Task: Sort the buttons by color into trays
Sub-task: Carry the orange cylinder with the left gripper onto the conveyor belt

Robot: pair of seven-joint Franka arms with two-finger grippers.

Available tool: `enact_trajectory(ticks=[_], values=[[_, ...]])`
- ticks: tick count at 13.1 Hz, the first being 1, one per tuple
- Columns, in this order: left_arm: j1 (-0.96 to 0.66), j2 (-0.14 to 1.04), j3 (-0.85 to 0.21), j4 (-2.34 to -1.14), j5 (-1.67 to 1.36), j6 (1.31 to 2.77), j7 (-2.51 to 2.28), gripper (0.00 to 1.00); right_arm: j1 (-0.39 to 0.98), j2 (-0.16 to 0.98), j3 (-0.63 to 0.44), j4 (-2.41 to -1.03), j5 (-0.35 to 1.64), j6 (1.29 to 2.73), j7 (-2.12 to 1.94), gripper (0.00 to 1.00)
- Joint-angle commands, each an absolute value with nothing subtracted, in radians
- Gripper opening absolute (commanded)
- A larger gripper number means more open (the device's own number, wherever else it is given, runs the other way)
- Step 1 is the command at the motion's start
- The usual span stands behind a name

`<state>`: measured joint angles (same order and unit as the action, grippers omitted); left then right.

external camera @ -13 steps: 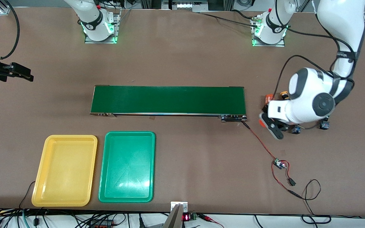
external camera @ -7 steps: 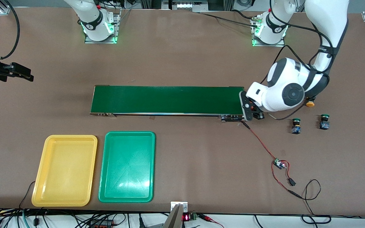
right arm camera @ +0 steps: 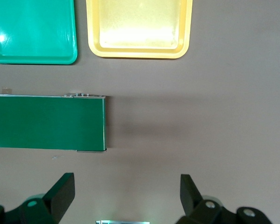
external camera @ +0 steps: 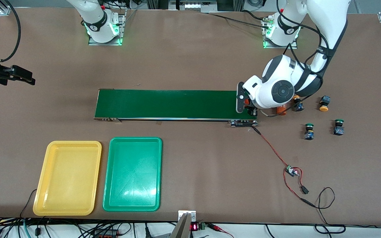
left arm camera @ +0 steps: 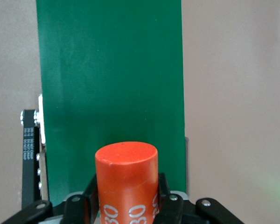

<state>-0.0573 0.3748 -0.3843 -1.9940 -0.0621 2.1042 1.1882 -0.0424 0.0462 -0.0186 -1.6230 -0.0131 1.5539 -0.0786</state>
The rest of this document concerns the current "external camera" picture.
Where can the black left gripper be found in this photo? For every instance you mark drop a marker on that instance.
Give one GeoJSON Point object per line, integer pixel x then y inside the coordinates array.
{"type": "Point", "coordinates": [252, 110]}

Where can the yellow mushroom push button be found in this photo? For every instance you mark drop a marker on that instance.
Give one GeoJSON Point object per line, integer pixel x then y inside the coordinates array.
{"type": "Point", "coordinates": [324, 100]}
{"type": "Point", "coordinates": [298, 105]}

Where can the green mushroom push button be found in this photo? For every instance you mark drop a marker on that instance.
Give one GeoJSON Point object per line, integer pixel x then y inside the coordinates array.
{"type": "Point", "coordinates": [338, 130]}
{"type": "Point", "coordinates": [309, 134]}

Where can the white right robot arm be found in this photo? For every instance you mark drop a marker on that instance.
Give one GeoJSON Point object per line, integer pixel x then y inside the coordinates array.
{"type": "Point", "coordinates": [101, 23]}

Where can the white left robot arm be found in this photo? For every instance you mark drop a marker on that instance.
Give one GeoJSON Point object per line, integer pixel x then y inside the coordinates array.
{"type": "Point", "coordinates": [326, 19]}

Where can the small speed controller board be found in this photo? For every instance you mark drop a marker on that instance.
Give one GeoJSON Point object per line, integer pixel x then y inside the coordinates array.
{"type": "Point", "coordinates": [289, 170]}

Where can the green conveyor belt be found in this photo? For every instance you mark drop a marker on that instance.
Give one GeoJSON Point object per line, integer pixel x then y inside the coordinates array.
{"type": "Point", "coordinates": [177, 104]}

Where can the black plug connector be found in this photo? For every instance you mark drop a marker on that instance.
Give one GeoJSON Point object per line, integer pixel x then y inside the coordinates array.
{"type": "Point", "coordinates": [305, 190]}

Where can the yellow plastic tray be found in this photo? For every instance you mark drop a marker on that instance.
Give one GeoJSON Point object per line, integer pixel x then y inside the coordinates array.
{"type": "Point", "coordinates": [66, 178]}

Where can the red clip lead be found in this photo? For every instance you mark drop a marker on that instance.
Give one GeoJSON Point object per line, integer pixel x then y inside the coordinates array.
{"type": "Point", "coordinates": [222, 230]}

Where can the white background device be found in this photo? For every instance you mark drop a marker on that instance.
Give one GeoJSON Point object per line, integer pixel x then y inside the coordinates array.
{"type": "Point", "coordinates": [192, 5]}

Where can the red LED display module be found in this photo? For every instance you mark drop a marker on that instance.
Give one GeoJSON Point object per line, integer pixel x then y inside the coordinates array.
{"type": "Point", "coordinates": [194, 227]}

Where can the green plastic tray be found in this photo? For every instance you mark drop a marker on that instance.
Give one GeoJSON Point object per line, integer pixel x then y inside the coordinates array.
{"type": "Point", "coordinates": [132, 175]}

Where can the grey aluminium profile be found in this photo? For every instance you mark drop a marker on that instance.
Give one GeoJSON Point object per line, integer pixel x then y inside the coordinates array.
{"type": "Point", "coordinates": [181, 229]}

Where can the orange power strip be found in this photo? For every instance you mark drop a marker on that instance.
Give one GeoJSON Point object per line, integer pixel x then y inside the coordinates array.
{"type": "Point", "coordinates": [106, 234]}

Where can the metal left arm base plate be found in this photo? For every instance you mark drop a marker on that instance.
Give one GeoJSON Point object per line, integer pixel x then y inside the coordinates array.
{"type": "Point", "coordinates": [291, 47]}

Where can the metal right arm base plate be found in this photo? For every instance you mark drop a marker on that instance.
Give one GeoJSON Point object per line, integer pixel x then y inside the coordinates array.
{"type": "Point", "coordinates": [122, 29]}

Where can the white mounting bracket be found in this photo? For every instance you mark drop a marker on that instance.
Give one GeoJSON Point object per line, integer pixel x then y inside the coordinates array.
{"type": "Point", "coordinates": [192, 215]}

